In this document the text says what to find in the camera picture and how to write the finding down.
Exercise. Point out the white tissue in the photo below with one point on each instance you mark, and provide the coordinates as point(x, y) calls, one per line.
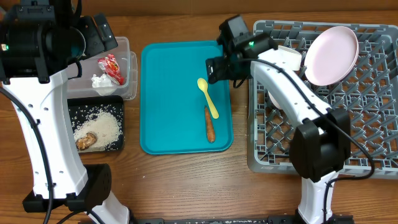
point(102, 81)

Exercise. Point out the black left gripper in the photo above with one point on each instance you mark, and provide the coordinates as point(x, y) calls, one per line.
point(97, 44)

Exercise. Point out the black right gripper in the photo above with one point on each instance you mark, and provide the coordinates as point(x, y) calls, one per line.
point(216, 71)

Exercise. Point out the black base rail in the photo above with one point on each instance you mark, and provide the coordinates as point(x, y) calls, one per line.
point(242, 220)

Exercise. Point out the cream white bowl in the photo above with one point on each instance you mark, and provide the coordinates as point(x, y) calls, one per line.
point(290, 58)

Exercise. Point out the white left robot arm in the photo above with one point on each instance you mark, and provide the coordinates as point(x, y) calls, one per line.
point(39, 40)

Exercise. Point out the teal plastic tray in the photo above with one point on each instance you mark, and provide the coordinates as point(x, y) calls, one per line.
point(172, 110)

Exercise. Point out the orange carrot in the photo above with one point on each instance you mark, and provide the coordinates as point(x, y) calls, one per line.
point(210, 132)

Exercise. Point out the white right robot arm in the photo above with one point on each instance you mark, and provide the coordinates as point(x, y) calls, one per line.
point(321, 141)

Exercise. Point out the red wrapper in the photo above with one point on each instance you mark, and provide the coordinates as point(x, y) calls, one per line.
point(109, 66)

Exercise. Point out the black waste tray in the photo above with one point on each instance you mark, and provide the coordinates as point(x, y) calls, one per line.
point(96, 102)

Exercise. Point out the clear plastic bin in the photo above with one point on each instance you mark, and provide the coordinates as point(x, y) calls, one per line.
point(83, 87)

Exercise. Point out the white round plate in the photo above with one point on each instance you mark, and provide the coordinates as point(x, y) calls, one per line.
point(331, 56)

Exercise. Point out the pink white bowl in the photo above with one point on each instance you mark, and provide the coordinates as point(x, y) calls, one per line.
point(274, 100)

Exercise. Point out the white rice pile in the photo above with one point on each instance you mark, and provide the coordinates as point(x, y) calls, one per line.
point(99, 127)

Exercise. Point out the yellow plastic spoon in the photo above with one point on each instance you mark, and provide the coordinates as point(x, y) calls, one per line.
point(203, 86)

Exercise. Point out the brown food scraps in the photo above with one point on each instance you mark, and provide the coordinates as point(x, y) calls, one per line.
point(85, 142)

